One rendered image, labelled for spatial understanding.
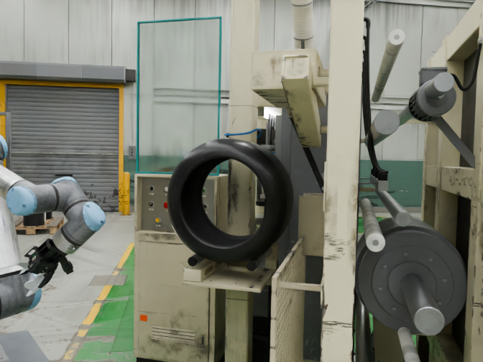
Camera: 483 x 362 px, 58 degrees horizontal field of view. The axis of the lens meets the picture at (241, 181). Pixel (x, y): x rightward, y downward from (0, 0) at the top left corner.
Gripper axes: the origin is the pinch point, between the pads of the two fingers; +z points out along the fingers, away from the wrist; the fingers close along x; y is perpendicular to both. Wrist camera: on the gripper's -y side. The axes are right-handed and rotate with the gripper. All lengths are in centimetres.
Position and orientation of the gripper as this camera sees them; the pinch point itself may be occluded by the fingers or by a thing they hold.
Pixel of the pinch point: (26, 283)
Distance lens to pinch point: 170.7
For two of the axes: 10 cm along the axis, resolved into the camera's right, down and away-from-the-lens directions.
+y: -4.4, -3.4, -8.3
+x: 5.1, 6.7, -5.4
